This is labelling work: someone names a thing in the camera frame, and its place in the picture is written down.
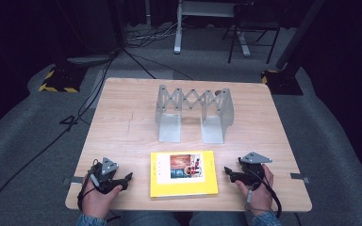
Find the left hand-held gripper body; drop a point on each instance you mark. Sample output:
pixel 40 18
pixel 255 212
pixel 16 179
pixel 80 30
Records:
pixel 105 180

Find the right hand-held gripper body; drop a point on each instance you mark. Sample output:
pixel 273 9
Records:
pixel 253 172

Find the yellow book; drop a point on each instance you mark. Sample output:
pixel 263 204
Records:
pixel 182 188

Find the person's left hand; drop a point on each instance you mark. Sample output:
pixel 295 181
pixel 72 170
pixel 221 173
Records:
pixel 97 202

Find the person's right hand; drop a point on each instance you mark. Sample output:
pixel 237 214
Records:
pixel 260 197

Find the grey tape strip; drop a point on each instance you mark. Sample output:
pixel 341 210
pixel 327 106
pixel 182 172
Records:
pixel 300 177
pixel 75 180

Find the person's left leg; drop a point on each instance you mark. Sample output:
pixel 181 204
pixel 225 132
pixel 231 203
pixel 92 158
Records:
pixel 151 219

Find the person's leg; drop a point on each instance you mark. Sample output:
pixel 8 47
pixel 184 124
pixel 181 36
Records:
pixel 151 219
pixel 220 219

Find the person's right leg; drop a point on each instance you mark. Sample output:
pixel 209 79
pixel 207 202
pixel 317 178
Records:
pixel 220 219

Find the grey expandable metal book rack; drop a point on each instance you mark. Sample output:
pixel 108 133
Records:
pixel 169 128

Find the black yellow striped stand base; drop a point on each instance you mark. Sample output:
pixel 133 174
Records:
pixel 283 83
pixel 61 80

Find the grey flat stand foot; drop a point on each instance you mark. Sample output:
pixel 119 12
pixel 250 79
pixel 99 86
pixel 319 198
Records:
pixel 91 59

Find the black slanted stand pole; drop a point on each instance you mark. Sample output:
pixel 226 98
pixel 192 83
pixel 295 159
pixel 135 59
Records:
pixel 298 34

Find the black chair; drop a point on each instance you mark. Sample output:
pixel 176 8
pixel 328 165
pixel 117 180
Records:
pixel 254 23

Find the white desk frame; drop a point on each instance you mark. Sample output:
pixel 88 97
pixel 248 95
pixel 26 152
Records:
pixel 178 31

